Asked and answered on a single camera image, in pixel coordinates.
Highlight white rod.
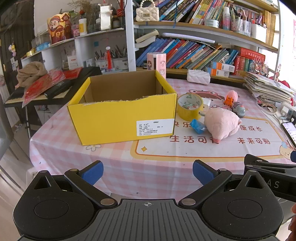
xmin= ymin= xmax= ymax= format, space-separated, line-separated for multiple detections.
xmin=162 ymin=32 xmax=214 ymax=44

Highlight yellow tape roll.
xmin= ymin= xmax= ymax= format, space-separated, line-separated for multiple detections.
xmin=178 ymin=93 xmax=204 ymax=118

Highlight white quilted clutch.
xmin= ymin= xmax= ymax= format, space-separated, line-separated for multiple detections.
xmin=187 ymin=70 xmax=211 ymax=86

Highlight grey chair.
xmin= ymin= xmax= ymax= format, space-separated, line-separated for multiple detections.
xmin=0 ymin=104 xmax=14 ymax=160

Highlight row of leaning colourful books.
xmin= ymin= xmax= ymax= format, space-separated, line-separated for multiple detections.
xmin=136 ymin=37 xmax=240 ymax=70

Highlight row of yellow books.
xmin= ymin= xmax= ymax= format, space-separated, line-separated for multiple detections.
xmin=264 ymin=10 xmax=277 ymax=45

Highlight pink plush pig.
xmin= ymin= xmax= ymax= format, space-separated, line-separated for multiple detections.
xmin=204 ymin=108 xmax=242 ymax=143

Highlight white container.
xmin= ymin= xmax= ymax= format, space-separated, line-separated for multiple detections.
xmin=251 ymin=22 xmax=267 ymax=39

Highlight red thick dictionary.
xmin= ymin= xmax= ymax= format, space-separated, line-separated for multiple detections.
xmin=239 ymin=47 xmax=266 ymax=62

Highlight beige tape ring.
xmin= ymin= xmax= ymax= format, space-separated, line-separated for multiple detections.
xmin=260 ymin=104 xmax=277 ymax=115

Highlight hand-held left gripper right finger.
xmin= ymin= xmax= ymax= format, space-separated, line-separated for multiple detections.
xmin=179 ymin=159 xmax=266 ymax=208

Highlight white pen holder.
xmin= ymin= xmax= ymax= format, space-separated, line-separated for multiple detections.
xmin=112 ymin=45 xmax=128 ymax=71
xmin=95 ymin=50 xmax=108 ymax=70

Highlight cream quilted handbag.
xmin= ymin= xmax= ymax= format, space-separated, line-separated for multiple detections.
xmin=136 ymin=0 xmax=159 ymax=22

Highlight black smartphone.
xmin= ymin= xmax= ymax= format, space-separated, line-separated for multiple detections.
xmin=281 ymin=121 xmax=296 ymax=149

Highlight black keyboard stand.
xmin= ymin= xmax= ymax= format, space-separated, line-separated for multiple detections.
xmin=23 ymin=102 xmax=47 ymax=139

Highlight colourful ornament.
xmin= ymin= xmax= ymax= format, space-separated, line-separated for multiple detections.
xmin=252 ymin=58 xmax=270 ymax=76

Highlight fortune god figure box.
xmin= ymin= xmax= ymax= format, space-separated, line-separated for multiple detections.
xmin=47 ymin=13 xmax=73 ymax=44

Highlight black electronic keyboard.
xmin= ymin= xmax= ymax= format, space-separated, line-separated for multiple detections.
xmin=4 ymin=67 xmax=102 ymax=107

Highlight pink cartoon cylinder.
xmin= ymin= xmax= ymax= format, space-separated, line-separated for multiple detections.
xmin=147 ymin=52 xmax=167 ymax=79

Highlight dried flowers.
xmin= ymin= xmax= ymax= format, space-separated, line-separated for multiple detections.
xmin=69 ymin=0 xmax=99 ymax=20

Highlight person's right hand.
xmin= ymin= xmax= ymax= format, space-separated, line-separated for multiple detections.
xmin=289 ymin=204 xmax=296 ymax=232

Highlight white bookshelf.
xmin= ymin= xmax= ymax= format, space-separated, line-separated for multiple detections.
xmin=21 ymin=0 xmax=281 ymax=81

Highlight dark door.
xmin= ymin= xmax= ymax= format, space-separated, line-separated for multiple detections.
xmin=0 ymin=0 xmax=35 ymax=112

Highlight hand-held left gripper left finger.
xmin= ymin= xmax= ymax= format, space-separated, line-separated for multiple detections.
xmin=33 ymin=161 xmax=118 ymax=208

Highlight red white glue bottle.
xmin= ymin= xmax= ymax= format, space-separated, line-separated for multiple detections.
xmin=105 ymin=46 xmax=114 ymax=70

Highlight white jar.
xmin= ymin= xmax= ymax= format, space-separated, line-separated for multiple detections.
xmin=79 ymin=18 xmax=88 ymax=36

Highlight white power strip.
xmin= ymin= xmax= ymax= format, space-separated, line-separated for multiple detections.
xmin=280 ymin=102 xmax=296 ymax=116

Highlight pink stationery holder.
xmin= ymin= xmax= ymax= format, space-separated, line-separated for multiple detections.
xmin=231 ymin=9 xmax=251 ymax=36

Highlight stack of papers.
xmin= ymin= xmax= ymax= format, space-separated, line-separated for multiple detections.
xmin=243 ymin=71 xmax=296 ymax=105

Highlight white box red label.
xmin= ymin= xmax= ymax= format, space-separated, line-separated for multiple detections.
xmin=67 ymin=55 xmax=78 ymax=69

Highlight yellow cardboard box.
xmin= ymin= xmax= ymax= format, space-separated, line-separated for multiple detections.
xmin=67 ymin=70 xmax=178 ymax=146

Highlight pastel bottle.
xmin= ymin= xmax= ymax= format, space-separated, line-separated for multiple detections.
xmin=222 ymin=6 xmax=231 ymax=30

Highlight red cloth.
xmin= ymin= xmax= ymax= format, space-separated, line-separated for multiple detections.
xmin=275 ymin=72 xmax=291 ymax=88

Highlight blue packet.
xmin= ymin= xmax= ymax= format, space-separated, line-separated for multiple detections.
xmin=190 ymin=119 xmax=207 ymax=134

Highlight pink peach toy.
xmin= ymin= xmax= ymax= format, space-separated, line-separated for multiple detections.
xmin=226 ymin=90 xmax=239 ymax=102

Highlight row of small red books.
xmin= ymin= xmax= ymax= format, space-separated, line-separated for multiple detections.
xmin=233 ymin=56 xmax=255 ymax=75

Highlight stacked beige books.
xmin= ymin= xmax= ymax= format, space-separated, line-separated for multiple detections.
xmin=135 ymin=29 xmax=159 ymax=48

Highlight pink checked tablecloth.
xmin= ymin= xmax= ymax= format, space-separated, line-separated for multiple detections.
xmin=29 ymin=77 xmax=296 ymax=202

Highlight beige cloth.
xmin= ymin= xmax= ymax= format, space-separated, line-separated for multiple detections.
xmin=15 ymin=61 xmax=48 ymax=89

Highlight red paper packets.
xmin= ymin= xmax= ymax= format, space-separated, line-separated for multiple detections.
xmin=22 ymin=70 xmax=82 ymax=108

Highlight orange white carton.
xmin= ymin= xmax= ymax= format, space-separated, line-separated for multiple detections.
xmin=206 ymin=67 xmax=230 ymax=78
xmin=211 ymin=61 xmax=235 ymax=72

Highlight grey toy train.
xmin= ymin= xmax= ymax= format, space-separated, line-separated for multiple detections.
xmin=232 ymin=103 xmax=247 ymax=117

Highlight row of upright shelf books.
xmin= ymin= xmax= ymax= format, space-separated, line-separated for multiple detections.
xmin=156 ymin=0 xmax=234 ymax=25

